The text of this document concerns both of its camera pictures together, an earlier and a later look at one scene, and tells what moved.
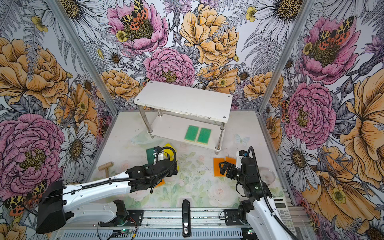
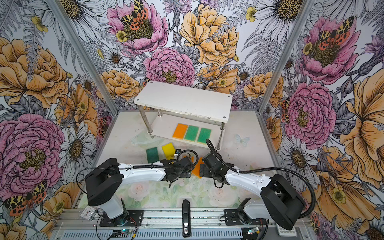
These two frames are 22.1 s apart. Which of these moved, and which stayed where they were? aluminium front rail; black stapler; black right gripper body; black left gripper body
Moved: black left gripper body; black right gripper body
Stayed: aluminium front rail; black stapler
